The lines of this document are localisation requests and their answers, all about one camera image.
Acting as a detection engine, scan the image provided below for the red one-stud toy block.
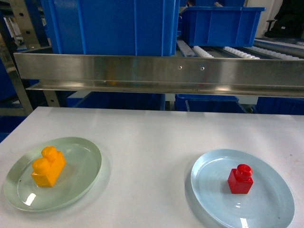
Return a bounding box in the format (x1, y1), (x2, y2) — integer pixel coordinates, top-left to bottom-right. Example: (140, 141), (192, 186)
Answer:
(228, 164), (254, 194)

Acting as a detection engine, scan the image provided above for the pale green plate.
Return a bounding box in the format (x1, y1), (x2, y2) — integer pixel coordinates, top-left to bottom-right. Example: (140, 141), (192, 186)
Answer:
(3, 137), (102, 212)

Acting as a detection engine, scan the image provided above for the large blue bin left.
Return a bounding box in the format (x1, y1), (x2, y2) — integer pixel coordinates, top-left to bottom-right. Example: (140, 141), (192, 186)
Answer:
(41, 0), (180, 56)

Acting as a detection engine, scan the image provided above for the blue bin right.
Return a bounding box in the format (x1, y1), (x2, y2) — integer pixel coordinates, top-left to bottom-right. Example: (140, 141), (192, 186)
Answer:
(181, 7), (266, 47)

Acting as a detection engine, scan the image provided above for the pale blue plate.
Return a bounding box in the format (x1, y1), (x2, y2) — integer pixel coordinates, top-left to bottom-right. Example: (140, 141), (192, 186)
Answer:
(190, 149), (295, 228)

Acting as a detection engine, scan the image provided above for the stainless steel rack rail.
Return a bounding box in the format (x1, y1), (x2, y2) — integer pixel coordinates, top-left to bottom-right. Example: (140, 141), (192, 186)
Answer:
(15, 53), (304, 97)

